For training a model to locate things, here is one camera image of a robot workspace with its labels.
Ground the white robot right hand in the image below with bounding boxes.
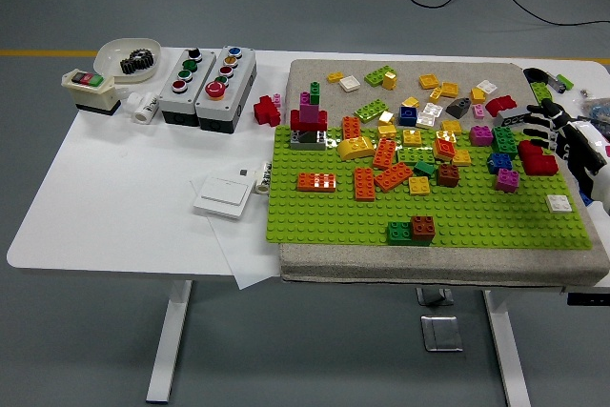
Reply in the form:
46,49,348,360
521,98,610,213

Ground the blue square brick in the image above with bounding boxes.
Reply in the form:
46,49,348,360
397,105,420,128
486,153,514,174

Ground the dark green long brick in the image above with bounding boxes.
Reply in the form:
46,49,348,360
386,220,433,247

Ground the red stepped brick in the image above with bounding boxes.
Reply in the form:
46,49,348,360
518,139,559,176

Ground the grey long brick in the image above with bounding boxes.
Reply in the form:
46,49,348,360
497,106,534,129

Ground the dark green tall brick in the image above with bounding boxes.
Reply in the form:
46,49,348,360
491,126,519,157

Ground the magenta square brick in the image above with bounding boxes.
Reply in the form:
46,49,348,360
495,168,519,193
468,124,495,147

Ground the red arch brick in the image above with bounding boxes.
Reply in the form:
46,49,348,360
485,94,519,118

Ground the orange and yellow brick stack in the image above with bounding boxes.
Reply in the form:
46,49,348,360
432,136,457,162

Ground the lime long brick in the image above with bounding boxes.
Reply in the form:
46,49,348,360
363,65,397,89
354,98,390,124
396,145,437,165

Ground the orange long brick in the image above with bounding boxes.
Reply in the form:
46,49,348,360
353,166,377,201
372,137,398,170
295,171,337,193
341,114,364,140
373,160,415,192

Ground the yellow arch brick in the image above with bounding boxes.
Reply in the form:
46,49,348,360
337,135,377,161

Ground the green studded baseplate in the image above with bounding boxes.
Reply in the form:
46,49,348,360
265,123,595,250

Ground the light grey base brick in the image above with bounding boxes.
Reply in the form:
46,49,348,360
289,128,329,150

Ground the wide red brick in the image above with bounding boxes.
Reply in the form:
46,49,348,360
290,106,330,131

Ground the red cross-shaped brick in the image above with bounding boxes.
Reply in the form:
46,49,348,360
253,95,282,128

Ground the clear plastic bag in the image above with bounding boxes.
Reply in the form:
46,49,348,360
575,95,610,123

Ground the black table control panel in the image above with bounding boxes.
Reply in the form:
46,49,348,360
566,292,610,308

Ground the small metal floor plate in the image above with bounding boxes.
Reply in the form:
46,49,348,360
416,286,457,308

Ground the white table leg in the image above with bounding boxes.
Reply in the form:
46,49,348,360
145,279,194,404
482,289,533,407

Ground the grey-brown mat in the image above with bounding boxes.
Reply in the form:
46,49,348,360
278,58,610,288

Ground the white printed cylinder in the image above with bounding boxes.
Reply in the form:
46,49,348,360
254,161,274,196

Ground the grey emergency stop box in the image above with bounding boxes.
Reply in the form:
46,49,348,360
194,45,259,134

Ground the white paper sheet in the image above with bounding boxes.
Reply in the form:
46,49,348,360
189,173,282,292

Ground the grey four-button box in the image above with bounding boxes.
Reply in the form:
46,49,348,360
158,48,218,129

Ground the white pipe fitting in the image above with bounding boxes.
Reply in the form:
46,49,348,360
124,91,162,125

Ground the white bowl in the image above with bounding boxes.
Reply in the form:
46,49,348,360
93,37,163,85

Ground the white wall switch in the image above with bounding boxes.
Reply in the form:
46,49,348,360
192,176,254,221

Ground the cream red-green switch box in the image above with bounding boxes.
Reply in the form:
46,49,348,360
61,68,121,117

